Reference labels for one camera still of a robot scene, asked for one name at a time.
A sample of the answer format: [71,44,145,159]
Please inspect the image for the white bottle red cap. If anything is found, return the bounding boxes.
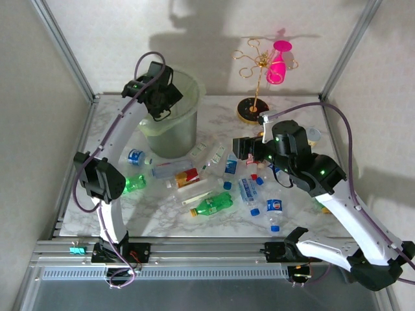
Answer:
[245,155,265,181]

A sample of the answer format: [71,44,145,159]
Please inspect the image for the large clear unlabeled bottle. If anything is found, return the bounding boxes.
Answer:
[173,177,226,207]

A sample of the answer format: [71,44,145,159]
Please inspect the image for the blue label bottle white cap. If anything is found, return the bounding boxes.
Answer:
[124,148,153,168]

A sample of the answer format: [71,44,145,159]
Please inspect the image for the Pepsi label plastic bottle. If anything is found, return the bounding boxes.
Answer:
[265,190,286,233]

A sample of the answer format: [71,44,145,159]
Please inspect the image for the green plastic bottle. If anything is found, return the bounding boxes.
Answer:
[122,174,147,195]

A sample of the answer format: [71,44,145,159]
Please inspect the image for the red yellow label bottle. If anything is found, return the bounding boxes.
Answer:
[165,167,201,190]

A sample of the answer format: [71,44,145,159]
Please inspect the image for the pink plastic wine glass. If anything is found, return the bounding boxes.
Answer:
[265,40,292,86]

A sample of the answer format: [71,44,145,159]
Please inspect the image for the clear bluish plastic bottle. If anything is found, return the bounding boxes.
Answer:
[150,158,195,179]

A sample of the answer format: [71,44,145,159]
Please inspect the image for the grey metal panel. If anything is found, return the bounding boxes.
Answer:
[12,279,401,311]

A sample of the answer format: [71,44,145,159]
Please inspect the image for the gold wire glass rack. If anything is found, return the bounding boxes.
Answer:
[231,38,300,126]

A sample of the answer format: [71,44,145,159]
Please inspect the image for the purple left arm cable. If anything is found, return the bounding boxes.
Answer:
[71,51,168,289]

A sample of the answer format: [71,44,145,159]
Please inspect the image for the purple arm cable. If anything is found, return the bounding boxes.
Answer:
[71,51,168,289]
[274,102,415,288]

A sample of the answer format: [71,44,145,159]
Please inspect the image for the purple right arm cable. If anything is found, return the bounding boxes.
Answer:
[274,102,415,288]

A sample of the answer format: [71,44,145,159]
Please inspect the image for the aluminium side rail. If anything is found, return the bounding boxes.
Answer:
[50,97,100,240]
[319,95,350,169]

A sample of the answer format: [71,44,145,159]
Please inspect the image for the aluminium frame post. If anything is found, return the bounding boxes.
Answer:
[29,0,101,104]
[318,0,384,103]

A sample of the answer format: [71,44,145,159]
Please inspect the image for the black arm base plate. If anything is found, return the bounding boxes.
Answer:
[91,242,152,264]
[263,241,324,263]

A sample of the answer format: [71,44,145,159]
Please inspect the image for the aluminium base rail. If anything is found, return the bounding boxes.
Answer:
[32,238,382,268]

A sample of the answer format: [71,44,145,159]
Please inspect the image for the grey slotted cable duct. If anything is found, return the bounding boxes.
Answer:
[40,266,290,281]

